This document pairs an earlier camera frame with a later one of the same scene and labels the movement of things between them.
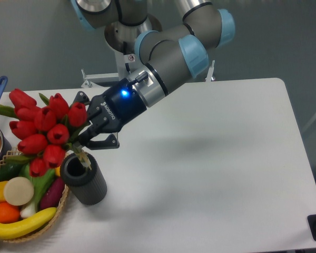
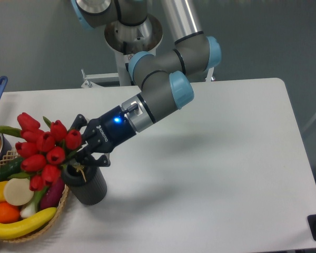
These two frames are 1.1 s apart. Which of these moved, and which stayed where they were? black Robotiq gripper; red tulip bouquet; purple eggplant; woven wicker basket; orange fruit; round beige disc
Moved: red tulip bouquet; black Robotiq gripper
Stayed: orange fruit; round beige disc; woven wicker basket; purple eggplant
